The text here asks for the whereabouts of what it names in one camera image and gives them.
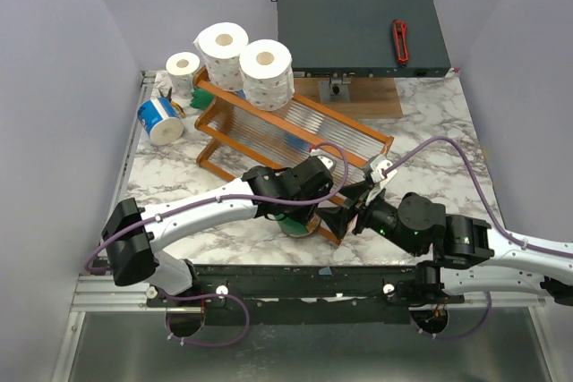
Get green paper roll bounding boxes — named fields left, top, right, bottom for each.
left=278, top=215, right=321, bottom=238

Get orange wooden shelf rack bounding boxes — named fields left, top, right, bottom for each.
left=192, top=65, right=395, bottom=247

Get white red-dotted paper roll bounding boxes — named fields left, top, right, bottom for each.
left=193, top=22, right=249, bottom=92

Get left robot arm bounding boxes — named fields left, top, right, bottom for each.
left=102, top=156, right=336, bottom=306

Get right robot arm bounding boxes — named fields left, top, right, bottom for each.
left=318, top=183, right=572, bottom=306

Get brown wooden board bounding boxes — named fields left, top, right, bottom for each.
left=295, top=78, right=403, bottom=119

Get small green object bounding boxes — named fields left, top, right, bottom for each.
left=190, top=88, right=214, bottom=111

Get black yellow pliers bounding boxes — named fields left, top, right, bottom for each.
left=158, top=87, right=186, bottom=118

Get red black utility knife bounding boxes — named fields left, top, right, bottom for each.
left=392, top=20, right=410, bottom=66

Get blue wrapped paper roll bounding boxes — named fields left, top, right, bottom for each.
left=137, top=97, right=184, bottom=146

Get plain white paper roll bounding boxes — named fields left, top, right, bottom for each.
left=166, top=52, right=201, bottom=98

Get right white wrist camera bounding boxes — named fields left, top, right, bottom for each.
left=363, top=154, right=397, bottom=205

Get grey metal stand bracket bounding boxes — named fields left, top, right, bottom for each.
left=318, top=77, right=351, bottom=104

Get dark grey rack-mount device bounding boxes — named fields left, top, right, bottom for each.
left=271, top=0, right=451, bottom=78

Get aluminium frame rail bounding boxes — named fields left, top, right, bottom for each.
left=51, top=71, right=158, bottom=381

